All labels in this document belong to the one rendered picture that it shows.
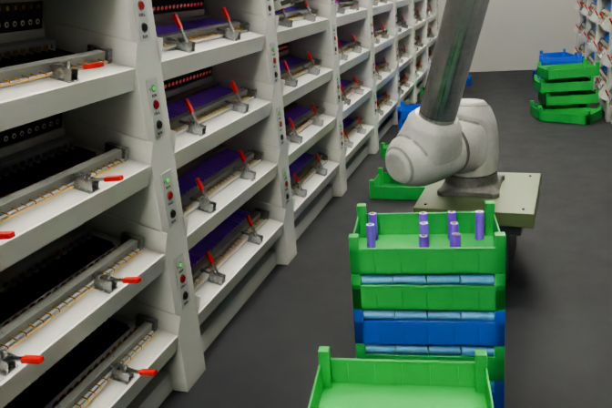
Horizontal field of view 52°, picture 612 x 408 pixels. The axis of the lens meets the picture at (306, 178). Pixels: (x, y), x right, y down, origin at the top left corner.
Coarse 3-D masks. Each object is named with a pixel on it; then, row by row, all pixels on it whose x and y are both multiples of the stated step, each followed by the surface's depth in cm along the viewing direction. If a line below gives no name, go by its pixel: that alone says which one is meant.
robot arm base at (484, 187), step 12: (444, 180) 195; (456, 180) 188; (468, 180) 186; (480, 180) 186; (492, 180) 187; (444, 192) 189; (456, 192) 188; (468, 192) 187; (480, 192) 185; (492, 192) 184
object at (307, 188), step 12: (312, 156) 266; (324, 156) 267; (336, 156) 268; (300, 168) 249; (312, 168) 256; (324, 168) 253; (336, 168) 265; (300, 180) 242; (312, 180) 244; (324, 180) 249; (300, 192) 227; (312, 192) 234; (300, 204) 221
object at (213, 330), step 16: (352, 160) 308; (320, 192) 265; (320, 208) 256; (304, 224) 238; (272, 256) 207; (256, 272) 194; (240, 288) 185; (256, 288) 195; (224, 304) 176; (240, 304) 184; (208, 320) 168; (224, 320) 174; (208, 336) 164
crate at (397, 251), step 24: (360, 216) 142; (384, 216) 142; (408, 216) 141; (432, 216) 141; (456, 216) 140; (360, 240) 141; (384, 240) 140; (408, 240) 139; (432, 240) 138; (480, 240) 136; (504, 240) 119; (360, 264) 126; (384, 264) 125; (408, 264) 124; (432, 264) 123; (456, 264) 122; (480, 264) 121; (504, 264) 121
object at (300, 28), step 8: (312, 8) 250; (320, 8) 251; (328, 8) 250; (320, 16) 251; (328, 16) 251; (296, 24) 221; (304, 24) 224; (312, 24) 231; (320, 24) 240; (328, 24) 251; (280, 32) 200; (288, 32) 207; (296, 32) 215; (304, 32) 224; (312, 32) 234; (280, 40) 202; (288, 40) 209
